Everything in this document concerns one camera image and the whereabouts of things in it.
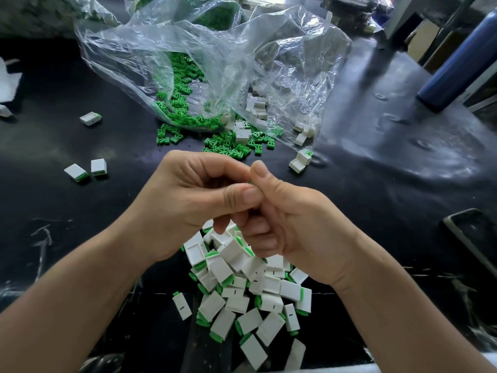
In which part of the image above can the person's right hand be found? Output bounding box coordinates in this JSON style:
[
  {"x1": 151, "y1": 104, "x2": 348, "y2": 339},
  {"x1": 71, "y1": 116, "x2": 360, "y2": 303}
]
[{"x1": 231, "y1": 160, "x2": 374, "y2": 288}]

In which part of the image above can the person's left hand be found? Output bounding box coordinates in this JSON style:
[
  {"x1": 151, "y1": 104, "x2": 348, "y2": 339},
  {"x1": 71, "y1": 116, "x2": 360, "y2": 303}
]
[{"x1": 120, "y1": 150, "x2": 265, "y2": 267}]

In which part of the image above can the pile of assembled white-green pieces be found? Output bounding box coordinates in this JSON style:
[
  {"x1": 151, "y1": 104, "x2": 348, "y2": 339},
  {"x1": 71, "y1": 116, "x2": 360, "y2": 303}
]
[{"x1": 182, "y1": 218, "x2": 313, "y2": 371}]

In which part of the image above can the pile of green clips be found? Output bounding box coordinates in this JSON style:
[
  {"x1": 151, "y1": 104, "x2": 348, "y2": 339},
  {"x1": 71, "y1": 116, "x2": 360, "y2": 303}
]
[{"x1": 154, "y1": 52, "x2": 315, "y2": 162}]

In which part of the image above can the heap of white caps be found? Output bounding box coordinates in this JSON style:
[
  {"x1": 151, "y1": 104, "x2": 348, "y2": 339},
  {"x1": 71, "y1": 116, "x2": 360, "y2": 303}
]
[{"x1": 233, "y1": 93, "x2": 315, "y2": 176}]

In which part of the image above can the person's left forearm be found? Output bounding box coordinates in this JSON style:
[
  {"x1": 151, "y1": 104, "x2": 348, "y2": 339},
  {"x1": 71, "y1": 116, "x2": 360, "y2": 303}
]
[{"x1": 0, "y1": 229, "x2": 160, "y2": 373}]

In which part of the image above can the person's right forearm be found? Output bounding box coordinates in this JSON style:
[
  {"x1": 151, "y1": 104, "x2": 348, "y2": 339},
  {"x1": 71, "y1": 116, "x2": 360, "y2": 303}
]
[{"x1": 334, "y1": 252, "x2": 496, "y2": 373}]

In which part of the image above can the clear plastic bag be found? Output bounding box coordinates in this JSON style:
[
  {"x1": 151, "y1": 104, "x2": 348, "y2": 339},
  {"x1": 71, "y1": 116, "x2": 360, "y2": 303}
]
[{"x1": 75, "y1": 0, "x2": 353, "y2": 143}]

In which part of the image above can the black smartphone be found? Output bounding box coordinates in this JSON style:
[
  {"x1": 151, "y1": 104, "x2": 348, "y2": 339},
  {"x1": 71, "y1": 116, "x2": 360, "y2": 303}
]
[{"x1": 443, "y1": 208, "x2": 497, "y2": 278}]

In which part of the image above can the plastic bag full of green pieces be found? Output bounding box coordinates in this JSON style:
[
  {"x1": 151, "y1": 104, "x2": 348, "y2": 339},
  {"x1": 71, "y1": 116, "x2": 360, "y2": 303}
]
[{"x1": 128, "y1": 0, "x2": 243, "y2": 32}]

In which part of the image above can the white paper sheet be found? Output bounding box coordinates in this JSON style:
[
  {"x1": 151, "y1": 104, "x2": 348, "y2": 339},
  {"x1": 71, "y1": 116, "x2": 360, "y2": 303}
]
[{"x1": 0, "y1": 60, "x2": 23, "y2": 104}]

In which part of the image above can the brown cardboard box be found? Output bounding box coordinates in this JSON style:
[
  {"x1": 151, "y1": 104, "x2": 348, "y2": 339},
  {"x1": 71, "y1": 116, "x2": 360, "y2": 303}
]
[{"x1": 407, "y1": 19, "x2": 442, "y2": 65}]

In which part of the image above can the blue cylinder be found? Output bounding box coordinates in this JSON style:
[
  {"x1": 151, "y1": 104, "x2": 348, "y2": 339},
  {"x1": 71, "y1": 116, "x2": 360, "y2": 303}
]
[{"x1": 417, "y1": 13, "x2": 497, "y2": 113}]

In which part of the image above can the large bag of assembled pieces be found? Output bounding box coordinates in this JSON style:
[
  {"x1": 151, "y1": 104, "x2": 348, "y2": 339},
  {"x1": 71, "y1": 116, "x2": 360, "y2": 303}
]
[{"x1": 0, "y1": 0, "x2": 121, "y2": 37}]

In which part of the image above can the white metal frame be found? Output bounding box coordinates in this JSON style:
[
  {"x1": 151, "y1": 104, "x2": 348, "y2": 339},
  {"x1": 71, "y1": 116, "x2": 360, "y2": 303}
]
[{"x1": 384, "y1": 0, "x2": 497, "y2": 63}]

